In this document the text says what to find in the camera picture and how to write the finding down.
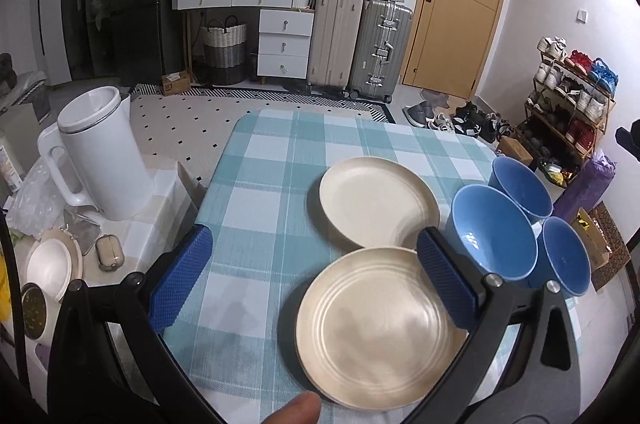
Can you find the blue bowl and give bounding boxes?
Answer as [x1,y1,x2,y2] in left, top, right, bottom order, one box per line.
[527,217,591,298]
[488,156,553,223]
[444,183,538,282]

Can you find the cream plate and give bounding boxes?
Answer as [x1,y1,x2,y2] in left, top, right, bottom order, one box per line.
[295,247,468,411]
[319,156,440,248]

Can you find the left hand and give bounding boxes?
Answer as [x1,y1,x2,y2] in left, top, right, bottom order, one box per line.
[264,392,321,424]

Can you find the teal checked tablecloth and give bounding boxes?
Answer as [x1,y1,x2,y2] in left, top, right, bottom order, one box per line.
[160,107,584,424]

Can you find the white lidded bowl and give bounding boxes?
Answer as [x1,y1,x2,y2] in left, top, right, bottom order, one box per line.
[25,229,84,301]

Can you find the brown box by rack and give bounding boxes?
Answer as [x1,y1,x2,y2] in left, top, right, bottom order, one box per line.
[498,136,534,167]

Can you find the patterned cardboard box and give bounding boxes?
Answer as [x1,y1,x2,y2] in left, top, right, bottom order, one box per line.
[570,202,631,292]

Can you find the dotted beige rug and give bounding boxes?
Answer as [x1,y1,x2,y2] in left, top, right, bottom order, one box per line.
[130,84,394,187]

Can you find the purple yoga mat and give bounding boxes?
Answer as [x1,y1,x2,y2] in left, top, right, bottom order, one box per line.
[552,150,616,222]

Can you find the white electric kettle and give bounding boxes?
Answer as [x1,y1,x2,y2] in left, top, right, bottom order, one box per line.
[37,86,154,221]

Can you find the grey slippers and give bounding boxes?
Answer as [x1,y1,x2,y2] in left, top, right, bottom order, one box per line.
[402,89,449,129]

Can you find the small cardboard box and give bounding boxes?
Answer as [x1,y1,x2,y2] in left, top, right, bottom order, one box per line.
[162,69,192,96]

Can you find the wooden shoe rack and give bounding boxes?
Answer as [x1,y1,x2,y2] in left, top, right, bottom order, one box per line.
[515,37,620,189]

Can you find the woven laundry basket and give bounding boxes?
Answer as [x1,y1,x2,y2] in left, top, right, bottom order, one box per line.
[200,15,247,86]

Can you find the silver suitcase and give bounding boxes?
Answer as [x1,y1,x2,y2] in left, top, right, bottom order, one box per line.
[348,0,412,103]

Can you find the white drawer desk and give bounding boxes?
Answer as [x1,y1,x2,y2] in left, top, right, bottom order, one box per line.
[171,0,314,80]

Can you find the beige suitcase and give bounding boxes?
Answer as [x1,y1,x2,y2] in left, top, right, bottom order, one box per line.
[307,0,363,91]

